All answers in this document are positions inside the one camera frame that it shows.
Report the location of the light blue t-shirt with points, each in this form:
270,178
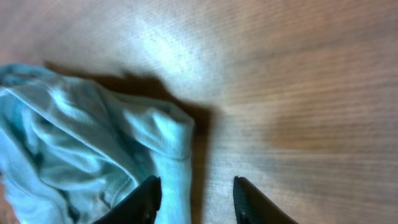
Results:
71,150

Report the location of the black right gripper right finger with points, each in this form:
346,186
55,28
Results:
251,206

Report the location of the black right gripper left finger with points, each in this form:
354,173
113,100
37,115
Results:
139,207

